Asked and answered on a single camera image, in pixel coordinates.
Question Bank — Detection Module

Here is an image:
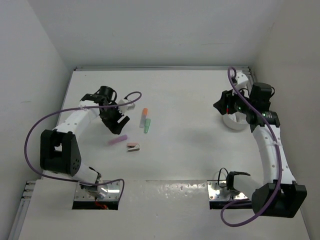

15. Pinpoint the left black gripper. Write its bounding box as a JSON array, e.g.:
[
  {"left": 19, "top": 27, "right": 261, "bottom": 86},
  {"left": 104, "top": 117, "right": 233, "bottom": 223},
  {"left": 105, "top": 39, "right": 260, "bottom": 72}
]
[{"left": 99, "top": 101, "right": 129, "bottom": 134}]

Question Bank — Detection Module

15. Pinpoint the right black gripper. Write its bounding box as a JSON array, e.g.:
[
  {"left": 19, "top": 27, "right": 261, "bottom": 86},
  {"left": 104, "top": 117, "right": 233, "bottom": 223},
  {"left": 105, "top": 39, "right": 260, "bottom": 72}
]
[{"left": 214, "top": 84, "right": 254, "bottom": 115}]

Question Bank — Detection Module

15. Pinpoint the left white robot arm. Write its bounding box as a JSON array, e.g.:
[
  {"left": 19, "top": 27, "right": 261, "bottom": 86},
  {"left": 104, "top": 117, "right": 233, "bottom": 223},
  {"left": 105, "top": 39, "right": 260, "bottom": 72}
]
[{"left": 40, "top": 86, "right": 135, "bottom": 186}]

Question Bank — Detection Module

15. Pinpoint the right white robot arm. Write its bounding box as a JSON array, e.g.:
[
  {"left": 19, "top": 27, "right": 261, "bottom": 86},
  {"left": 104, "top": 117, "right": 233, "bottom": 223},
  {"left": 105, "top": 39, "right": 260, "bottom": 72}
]
[{"left": 213, "top": 83, "right": 307, "bottom": 218}]

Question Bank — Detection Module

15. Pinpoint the purple highlighter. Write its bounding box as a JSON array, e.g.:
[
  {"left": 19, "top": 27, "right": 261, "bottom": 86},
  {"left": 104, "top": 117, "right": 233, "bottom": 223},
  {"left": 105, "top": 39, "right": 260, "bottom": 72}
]
[{"left": 107, "top": 134, "right": 128, "bottom": 146}]

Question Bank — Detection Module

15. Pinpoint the white round divided organizer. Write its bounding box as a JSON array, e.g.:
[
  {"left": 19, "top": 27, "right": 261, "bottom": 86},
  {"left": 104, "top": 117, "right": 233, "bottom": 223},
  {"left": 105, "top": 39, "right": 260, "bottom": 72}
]
[{"left": 222, "top": 112, "right": 249, "bottom": 131}]

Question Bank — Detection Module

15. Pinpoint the pink mini stapler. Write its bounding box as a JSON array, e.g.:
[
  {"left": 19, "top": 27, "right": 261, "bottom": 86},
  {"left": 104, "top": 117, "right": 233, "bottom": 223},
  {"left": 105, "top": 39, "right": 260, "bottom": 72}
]
[{"left": 126, "top": 142, "right": 140, "bottom": 152}]

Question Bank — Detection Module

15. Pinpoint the orange highlighter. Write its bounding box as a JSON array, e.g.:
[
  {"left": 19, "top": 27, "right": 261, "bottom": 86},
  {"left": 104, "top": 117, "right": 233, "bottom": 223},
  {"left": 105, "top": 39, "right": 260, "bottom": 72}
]
[{"left": 139, "top": 108, "right": 148, "bottom": 128}]

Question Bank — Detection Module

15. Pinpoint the green highlighter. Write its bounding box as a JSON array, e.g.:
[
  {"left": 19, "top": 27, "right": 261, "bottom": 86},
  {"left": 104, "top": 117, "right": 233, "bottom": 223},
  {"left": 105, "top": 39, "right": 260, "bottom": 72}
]
[{"left": 143, "top": 118, "right": 151, "bottom": 134}]

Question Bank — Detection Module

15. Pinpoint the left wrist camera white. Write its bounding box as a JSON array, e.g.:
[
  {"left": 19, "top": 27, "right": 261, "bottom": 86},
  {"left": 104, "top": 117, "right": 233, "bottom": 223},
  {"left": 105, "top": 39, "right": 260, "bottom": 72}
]
[{"left": 118, "top": 98, "right": 136, "bottom": 115}]

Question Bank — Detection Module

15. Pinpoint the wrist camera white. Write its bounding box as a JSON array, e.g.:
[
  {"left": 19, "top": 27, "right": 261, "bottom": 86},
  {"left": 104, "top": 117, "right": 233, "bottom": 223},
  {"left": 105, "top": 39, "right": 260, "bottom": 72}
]
[
  {"left": 234, "top": 72, "right": 249, "bottom": 90},
  {"left": 118, "top": 98, "right": 136, "bottom": 115}
]

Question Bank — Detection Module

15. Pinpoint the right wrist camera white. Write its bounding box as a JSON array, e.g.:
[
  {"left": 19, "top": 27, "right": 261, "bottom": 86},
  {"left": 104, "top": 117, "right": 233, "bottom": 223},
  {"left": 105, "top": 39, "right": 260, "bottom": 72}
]
[{"left": 234, "top": 72, "right": 249, "bottom": 90}]

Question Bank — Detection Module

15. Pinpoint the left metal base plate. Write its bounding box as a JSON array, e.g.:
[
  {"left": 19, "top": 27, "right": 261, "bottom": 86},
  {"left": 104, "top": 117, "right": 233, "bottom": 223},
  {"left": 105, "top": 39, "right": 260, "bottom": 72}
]
[{"left": 74, "top": 180, "right": 122, "bottom": 202}]

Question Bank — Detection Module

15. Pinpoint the metal base plate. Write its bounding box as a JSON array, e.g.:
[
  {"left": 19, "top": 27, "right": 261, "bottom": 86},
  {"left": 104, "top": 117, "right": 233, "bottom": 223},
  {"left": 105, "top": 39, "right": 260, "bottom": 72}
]
[
  {"left": 207, "top": 180, "right": 249, "bottom": 202},
  {"left": 74, "top": 180, "right": 122, "bottom": 202}
]

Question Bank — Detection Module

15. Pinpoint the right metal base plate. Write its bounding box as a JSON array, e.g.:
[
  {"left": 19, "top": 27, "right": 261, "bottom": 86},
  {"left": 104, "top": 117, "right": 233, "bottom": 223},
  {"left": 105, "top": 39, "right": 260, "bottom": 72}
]
[{"left": 207, "top": 180, "right": 249, "bottom": 202}]

